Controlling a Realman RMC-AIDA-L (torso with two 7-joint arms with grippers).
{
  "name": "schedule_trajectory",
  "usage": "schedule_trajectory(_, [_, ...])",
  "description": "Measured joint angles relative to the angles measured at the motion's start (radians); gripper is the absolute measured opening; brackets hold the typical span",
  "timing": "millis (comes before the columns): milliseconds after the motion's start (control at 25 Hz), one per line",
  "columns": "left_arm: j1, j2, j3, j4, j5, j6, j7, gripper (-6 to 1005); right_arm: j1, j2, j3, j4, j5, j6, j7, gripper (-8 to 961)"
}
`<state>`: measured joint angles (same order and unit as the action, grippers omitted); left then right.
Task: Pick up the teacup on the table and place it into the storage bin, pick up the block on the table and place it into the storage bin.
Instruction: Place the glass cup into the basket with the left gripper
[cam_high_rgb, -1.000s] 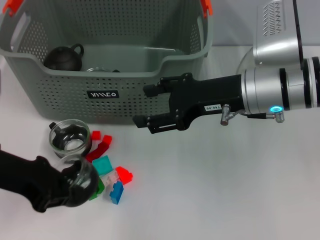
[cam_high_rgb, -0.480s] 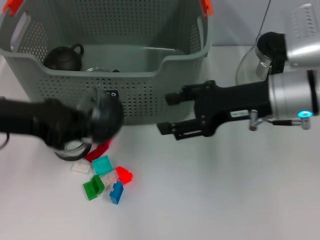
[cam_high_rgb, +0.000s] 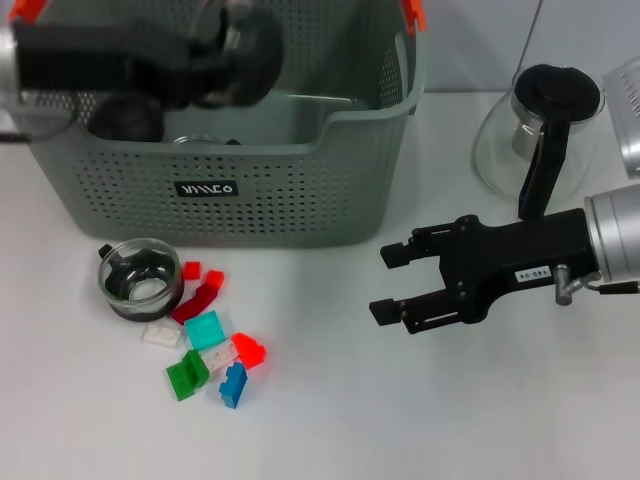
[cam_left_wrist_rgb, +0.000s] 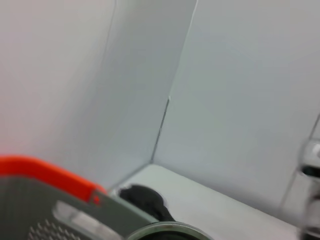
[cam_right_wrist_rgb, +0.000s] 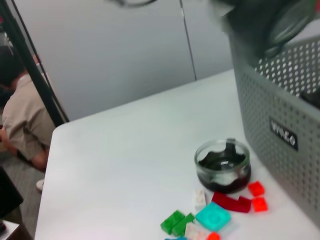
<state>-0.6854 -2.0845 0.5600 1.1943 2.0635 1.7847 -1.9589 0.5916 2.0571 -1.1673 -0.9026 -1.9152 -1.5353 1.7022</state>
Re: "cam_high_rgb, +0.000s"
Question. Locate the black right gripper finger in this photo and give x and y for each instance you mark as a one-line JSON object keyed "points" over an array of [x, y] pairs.
{"points": [[387, 313], [397, 256]]}

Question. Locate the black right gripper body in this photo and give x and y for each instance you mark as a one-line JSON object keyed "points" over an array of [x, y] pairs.
{"points": [[525, 250]]}

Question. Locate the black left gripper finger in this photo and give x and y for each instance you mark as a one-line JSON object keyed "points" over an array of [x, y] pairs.
{"points": [[215, 92], [207, 42]]}

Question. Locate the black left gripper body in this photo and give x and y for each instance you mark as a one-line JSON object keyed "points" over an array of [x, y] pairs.
{"points": [[100, 55]]}

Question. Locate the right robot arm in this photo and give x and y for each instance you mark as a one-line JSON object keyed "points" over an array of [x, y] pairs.
{"points": [[615, 235]]}

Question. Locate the grey perforated storage basket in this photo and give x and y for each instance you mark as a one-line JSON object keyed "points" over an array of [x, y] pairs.
{"points": [[250, 210]]}

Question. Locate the black clay teapot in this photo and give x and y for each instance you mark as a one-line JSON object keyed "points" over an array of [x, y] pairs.
{"points": [[125, 125]]}

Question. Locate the bright red sloped brick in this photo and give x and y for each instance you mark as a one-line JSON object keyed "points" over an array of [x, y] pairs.
{"points": [[250, 352]]}

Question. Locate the glass carafe black lid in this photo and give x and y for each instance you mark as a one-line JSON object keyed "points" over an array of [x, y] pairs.
{"points": [[555, 90]]}

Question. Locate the blue brick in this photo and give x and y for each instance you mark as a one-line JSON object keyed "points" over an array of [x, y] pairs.
{"points": [[232, 387]]}

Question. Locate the clear translucent brick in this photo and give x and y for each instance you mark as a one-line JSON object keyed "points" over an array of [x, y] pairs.
{"points": [[217, 357]]}

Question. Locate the small red square brick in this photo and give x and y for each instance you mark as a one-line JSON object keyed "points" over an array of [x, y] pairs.
{"points": [[215, 280], [192, 271]]}

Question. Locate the teal square brick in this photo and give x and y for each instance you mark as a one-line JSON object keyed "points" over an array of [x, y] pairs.
{"points": [[205, 330]]}

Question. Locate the dark red long brick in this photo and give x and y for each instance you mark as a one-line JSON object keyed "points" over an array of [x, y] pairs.
{"points": [[195, 305]]}

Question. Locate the green brick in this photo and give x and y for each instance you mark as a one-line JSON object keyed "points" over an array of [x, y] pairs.
{"points": [[180, 385]]}

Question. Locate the white flat brick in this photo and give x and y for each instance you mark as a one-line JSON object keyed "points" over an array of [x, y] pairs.
{"points": [[160, 336]]}

